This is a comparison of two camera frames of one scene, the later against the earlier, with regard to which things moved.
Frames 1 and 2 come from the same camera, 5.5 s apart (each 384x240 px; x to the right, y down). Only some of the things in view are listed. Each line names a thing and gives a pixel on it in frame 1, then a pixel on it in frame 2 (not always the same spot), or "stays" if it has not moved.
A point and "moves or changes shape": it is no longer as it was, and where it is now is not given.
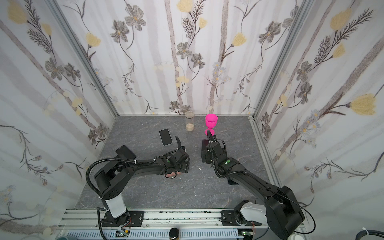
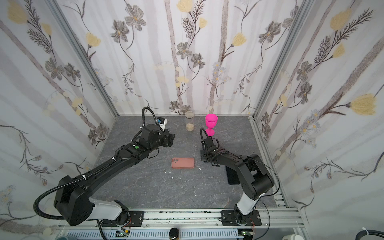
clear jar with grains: [189, 117] stays
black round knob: [174, 232] stays
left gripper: [185, 169] to [168, 140]
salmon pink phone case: [173, 174] moves or changes shape
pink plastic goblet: [211, 121] stays
